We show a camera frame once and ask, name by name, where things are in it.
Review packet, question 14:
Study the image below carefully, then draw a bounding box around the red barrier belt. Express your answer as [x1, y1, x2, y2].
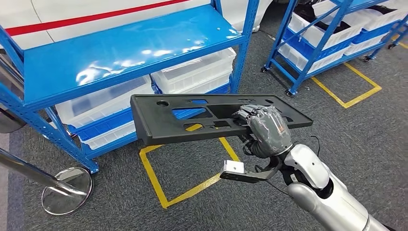
[4, 0, 192, 37]

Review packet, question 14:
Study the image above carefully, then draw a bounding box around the blue metal shelf rack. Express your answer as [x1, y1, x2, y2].
[0, 0, 260, 174]

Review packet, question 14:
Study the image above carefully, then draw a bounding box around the chrome barrier stanchion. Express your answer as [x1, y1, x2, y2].
[0, 147, 94, 216]

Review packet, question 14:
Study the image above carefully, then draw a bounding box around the white car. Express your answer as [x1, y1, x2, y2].
[0, 0, 275, 50]

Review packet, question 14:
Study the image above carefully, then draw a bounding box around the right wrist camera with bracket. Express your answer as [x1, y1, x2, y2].
[220, 160, 283, 184]

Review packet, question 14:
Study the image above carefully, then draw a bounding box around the blue wheeled bin rack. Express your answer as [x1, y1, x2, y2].
[260, 0, 408, 96]

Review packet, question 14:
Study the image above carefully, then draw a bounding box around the white plastic storage bin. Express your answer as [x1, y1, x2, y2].
[288, 4, 364, 50]
[344, 32, 397, 56]
[177, 74, 233, 95]
[314, 0, 408, 32]
[79, 120, 138, 151]
[278, 43, 350, 75]

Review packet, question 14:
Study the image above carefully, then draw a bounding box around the black plastic plate frame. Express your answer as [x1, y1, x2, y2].
[130, 94, 314, 146]

